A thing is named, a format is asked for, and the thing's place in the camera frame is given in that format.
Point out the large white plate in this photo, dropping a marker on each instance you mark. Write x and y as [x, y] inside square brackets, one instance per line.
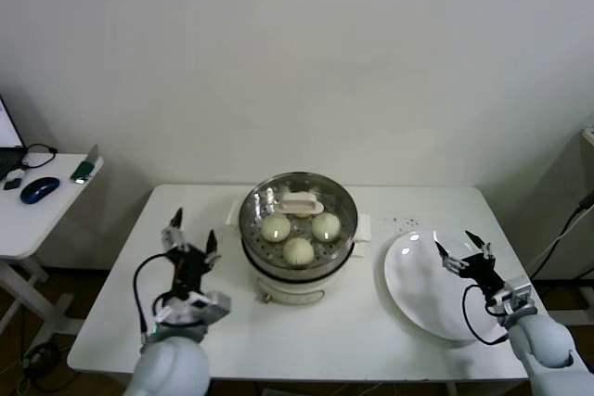
[417, 284]

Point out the white side desk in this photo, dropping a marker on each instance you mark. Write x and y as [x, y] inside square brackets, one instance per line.
[46, 215]

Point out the black laptop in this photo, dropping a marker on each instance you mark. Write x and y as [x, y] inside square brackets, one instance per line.
[7, 127]

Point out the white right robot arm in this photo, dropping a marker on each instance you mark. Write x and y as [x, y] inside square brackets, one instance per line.
[543, 340]

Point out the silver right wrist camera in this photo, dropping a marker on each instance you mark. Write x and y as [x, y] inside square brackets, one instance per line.
[517, 294]

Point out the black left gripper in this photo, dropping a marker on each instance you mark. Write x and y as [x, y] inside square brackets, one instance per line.
[188, 273]

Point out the oval glass pot lid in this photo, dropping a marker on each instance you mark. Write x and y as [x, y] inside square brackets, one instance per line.
[301, 203]

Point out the perforated steel steamer basket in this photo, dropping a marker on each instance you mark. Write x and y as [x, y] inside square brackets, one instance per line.
[325, 254]

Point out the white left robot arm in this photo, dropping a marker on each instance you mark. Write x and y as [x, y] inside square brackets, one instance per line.
[169, 368]

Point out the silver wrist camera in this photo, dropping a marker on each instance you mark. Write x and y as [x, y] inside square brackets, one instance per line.
[517, 294]
[218, 305]

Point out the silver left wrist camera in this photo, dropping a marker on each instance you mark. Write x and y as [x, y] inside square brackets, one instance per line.
[218, 305]

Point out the blue computer mouse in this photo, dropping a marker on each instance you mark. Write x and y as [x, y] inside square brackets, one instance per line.
[39, 188]

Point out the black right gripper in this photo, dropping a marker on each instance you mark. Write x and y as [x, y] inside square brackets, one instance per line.
[482, 273]

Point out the green and white stapler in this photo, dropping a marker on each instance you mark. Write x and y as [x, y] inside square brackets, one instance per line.
[84, 168]

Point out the small black adapter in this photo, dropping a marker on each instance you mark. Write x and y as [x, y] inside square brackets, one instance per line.
[11, 184]

